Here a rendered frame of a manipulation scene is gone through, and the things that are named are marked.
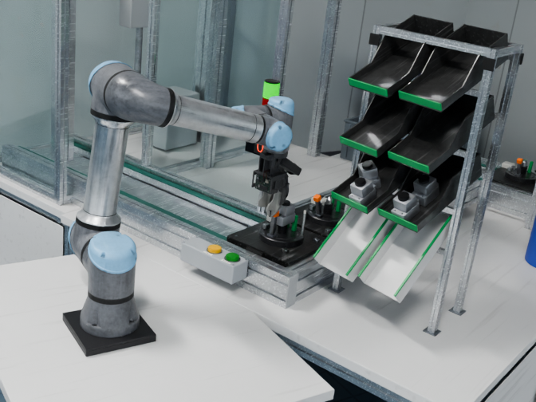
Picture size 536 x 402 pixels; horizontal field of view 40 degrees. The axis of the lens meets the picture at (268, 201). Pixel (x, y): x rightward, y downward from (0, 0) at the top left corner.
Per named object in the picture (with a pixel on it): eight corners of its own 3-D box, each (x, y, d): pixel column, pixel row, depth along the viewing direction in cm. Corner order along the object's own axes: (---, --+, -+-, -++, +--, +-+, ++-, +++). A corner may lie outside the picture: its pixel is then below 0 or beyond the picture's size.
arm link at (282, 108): (261, 95, 210) (286, 94, 214) (257, 132, 214) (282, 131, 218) (275, 102, 204) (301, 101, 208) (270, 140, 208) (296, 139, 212)
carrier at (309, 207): (336, 245, 236) (341, 209, 232) (276, 221, 249) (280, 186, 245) (374, 226, 255) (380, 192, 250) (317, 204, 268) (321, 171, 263)
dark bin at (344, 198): (367, 214, 199) (363, 193, 195) (332, 198, 208) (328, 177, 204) (432, 160, 212) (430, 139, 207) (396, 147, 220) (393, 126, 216)
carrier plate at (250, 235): (288, 269, 217) (289, 262, 216) (226, 241, 230) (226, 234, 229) (333, 246, 235) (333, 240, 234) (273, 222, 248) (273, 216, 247)
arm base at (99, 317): (84, 340, 183) (85, 305, 180) (76, 309, 196) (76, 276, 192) (144, 334, 189) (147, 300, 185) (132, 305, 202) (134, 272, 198)
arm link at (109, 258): (95, 303, 181) (96, 253, 176) (79, 278, 192) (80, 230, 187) (142, 296, 187) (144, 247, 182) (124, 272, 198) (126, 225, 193)
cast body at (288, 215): (281, 226, 226) (285, 206, 224) (270, 222, 229) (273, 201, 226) (298, 220, 233) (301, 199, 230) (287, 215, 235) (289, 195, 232)
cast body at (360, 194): (361, 209, 201) (357, 189, 197) (349, 203, 204) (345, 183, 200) (381, 192, 205) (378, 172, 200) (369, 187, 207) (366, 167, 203)
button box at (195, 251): (231, 285, 214) (233, 266, 212) (179, 259, 226) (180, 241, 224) (246, 277, 220) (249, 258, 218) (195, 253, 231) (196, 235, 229)
